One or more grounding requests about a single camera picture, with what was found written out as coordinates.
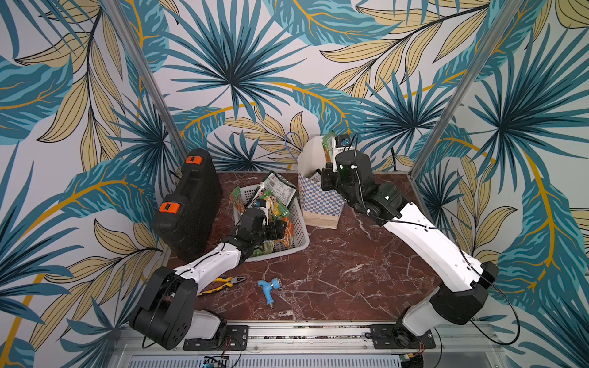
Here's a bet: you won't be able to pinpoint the green yellow corn soup packet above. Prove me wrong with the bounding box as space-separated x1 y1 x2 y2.
261 192 290 222

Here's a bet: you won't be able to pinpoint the green orange soup packet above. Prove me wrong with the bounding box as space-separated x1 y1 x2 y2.
230 186 249 223

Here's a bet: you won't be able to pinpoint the paper bag blue checkered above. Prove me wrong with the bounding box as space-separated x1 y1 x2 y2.
285 132 345 229

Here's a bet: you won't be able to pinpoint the green mushroom chicken soup packet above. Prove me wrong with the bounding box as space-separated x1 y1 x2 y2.
321 131 336 162

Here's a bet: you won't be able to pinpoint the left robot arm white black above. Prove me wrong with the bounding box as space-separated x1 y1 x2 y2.
129 209 287 350

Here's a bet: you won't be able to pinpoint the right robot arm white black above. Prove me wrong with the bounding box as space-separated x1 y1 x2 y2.
321 148 499 343

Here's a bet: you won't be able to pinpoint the green white barcode packet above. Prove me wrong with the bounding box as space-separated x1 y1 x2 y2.
254 171 298 207

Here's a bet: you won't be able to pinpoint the yellow black pliers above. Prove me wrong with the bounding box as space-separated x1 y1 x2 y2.
198 276 248 297

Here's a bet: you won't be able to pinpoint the black tool case orange latches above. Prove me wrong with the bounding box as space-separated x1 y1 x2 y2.
152 148 222 262

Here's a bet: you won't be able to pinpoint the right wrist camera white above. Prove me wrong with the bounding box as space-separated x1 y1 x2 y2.
334 133 351 149

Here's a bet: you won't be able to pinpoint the blue hose nozzle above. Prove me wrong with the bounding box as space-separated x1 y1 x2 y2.
257 278 282 309

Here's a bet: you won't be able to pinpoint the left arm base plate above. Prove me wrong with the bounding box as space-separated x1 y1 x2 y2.
183 325 249 352

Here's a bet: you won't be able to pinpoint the right corner aluminium post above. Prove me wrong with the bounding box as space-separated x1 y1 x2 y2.
409 1 524 179

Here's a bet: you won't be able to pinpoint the corner aluminium post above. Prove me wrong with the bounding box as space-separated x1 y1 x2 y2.
409 1 524 179
102 0 188 158

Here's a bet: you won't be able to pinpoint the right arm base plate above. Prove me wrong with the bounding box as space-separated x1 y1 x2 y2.
364 324 437 352

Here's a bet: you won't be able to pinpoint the aluminium front rail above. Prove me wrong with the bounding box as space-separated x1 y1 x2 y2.
107 320 510 367

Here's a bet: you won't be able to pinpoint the left corner aluminium post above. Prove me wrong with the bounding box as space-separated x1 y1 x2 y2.
102 0 188 158

